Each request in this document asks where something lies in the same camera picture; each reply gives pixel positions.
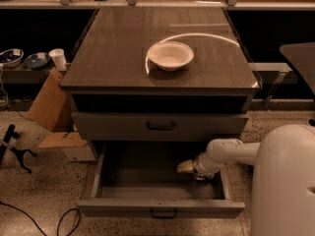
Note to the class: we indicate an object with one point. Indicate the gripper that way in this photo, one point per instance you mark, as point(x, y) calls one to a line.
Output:
point(201, 165)

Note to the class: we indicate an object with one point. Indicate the orange soda can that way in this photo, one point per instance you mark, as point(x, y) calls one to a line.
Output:
point(199, 177)

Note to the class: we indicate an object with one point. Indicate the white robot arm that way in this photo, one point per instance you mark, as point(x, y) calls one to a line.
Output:
point(283, 185)

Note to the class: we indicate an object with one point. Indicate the open grey middle drawer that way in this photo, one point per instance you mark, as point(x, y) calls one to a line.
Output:
point(139, 179)

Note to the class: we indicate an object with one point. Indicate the grey drawer cabinet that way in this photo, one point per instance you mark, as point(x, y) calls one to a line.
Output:
point(112, 74)

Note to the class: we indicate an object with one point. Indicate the closed grey top drawer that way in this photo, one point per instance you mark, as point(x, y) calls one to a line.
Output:
point(158, 127)

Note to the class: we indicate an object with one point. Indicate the white paper bowl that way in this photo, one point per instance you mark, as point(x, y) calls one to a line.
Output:
point(170, 55)

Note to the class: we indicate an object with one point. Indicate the flat cardboard piece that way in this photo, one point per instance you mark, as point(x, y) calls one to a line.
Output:
point(63, 140)

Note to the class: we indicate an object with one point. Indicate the white paper cup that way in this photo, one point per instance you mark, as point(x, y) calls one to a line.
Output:
point(58, 58)

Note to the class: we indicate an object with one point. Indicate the black tripod stand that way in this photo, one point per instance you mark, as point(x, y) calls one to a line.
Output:
point(19, 153)

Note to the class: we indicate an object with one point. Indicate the dark blue bowl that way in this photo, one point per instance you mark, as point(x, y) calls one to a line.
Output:
point(37, 61)

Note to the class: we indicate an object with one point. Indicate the grey side shelf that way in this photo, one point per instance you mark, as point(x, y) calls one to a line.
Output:
point(23, 75)

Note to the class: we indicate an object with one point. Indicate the blue patterned bowl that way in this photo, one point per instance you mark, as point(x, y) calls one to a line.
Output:
point(12, 57)

